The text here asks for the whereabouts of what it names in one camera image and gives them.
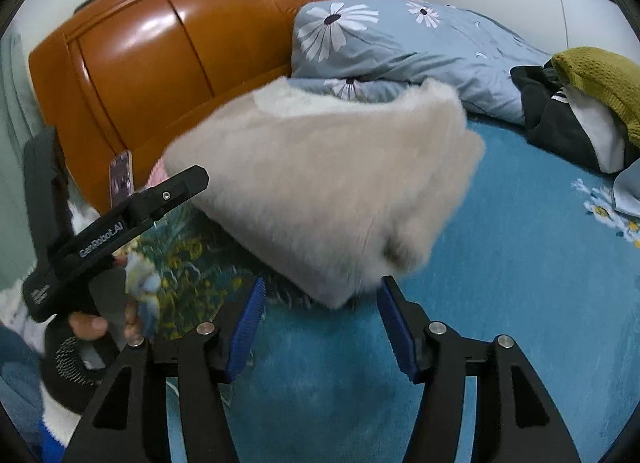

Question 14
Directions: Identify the beige fuzzy sweater yellow pattern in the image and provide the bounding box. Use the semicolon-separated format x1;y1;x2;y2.
162;78;485;309

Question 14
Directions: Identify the left hand black glove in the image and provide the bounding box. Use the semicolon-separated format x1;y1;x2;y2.
39;299;147;417

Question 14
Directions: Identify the smartphone leaning on headboard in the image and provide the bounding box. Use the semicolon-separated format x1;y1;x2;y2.
108;150;134;208

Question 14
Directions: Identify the teal floral bed blanket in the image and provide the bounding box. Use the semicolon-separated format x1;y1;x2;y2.
119;114;640;463

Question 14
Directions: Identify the orange wooden headboard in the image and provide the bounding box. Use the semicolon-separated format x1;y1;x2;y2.
28;0;318;212

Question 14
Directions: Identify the light blue crumpled garment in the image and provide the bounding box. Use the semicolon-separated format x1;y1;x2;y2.
613;160;640;218

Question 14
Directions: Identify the black and white garment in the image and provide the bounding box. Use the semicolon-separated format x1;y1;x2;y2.
511;63;639;175

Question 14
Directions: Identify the grey floral pillow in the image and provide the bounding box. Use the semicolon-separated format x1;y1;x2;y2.
291;0;550;125

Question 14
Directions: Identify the olive knitted sweater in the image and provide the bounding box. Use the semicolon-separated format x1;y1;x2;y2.
551;47;640;146

